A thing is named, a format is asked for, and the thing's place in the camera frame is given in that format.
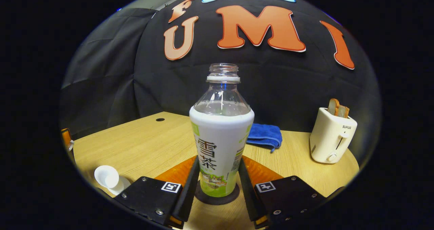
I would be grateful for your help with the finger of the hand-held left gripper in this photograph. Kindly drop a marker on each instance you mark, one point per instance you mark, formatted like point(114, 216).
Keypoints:
point(66, 138)

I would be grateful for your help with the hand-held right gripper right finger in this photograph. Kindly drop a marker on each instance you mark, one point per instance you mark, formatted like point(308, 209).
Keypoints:
point(247, 196)

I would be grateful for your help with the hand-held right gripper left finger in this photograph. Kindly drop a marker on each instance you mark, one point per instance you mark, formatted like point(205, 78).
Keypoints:
point(188, 196)

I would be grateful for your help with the white teacup lid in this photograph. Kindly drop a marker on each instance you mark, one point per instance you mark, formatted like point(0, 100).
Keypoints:
point(70, 146)

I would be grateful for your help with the dark round coaster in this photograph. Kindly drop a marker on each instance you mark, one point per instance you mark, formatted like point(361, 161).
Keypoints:
point(203, 199)

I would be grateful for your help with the white teacup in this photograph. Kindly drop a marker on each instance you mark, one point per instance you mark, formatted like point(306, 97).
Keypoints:
point(105, 176)

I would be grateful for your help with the clear water bottle white label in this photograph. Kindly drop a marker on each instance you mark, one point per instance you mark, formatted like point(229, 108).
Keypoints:
point(220, 138)

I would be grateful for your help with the blue towel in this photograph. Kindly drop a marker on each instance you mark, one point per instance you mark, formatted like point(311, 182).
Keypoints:
point(264, 135)

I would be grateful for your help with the white saucer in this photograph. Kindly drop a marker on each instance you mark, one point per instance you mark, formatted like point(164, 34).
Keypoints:
point(123, 185)

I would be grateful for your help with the white toaster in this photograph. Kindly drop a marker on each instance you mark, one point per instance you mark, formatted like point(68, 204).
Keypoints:
point(330, 138)

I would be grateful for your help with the black backdrop cloth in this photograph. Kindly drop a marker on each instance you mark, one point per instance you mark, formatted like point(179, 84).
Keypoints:
point(288, 87)

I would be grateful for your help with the toasted bread slice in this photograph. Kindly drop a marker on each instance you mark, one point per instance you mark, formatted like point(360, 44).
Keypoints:
point(343, 111)
point(333, 107)

